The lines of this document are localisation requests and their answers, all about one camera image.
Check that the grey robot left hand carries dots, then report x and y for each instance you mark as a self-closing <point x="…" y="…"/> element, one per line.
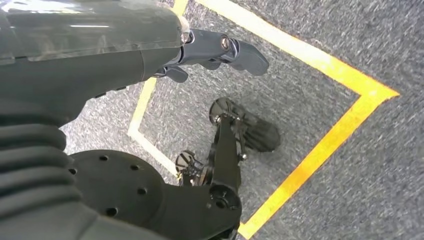
<point x="99" y="49"/>

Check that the ribbed grey left arm sleeve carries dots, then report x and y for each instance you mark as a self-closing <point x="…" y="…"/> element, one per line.
<point x="33" y="165"/>

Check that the black robot left foot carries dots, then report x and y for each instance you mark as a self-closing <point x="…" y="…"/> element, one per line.
<point x="261" y="136"/>

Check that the yellow floor tape rectangle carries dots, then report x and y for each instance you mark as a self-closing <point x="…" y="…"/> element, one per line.
<point x="331" y="139"/>

